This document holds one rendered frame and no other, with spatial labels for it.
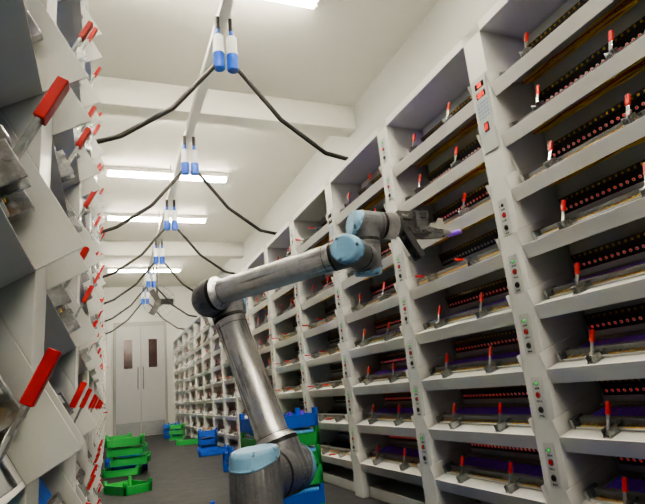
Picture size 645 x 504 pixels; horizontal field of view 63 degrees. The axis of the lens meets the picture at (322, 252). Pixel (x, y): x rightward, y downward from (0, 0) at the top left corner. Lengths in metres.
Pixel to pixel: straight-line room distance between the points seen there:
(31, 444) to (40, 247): 0.18
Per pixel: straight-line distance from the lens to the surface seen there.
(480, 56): 2.05
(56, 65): 0.66
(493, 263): 1.88
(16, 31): 0.55
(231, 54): 3.04
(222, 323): 1.89
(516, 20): 2.10
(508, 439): 1.92
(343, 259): 1.54
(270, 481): 1.62
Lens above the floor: 0.56
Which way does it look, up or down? 14 degrees up
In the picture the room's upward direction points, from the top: 6 degrees counter-clockwise
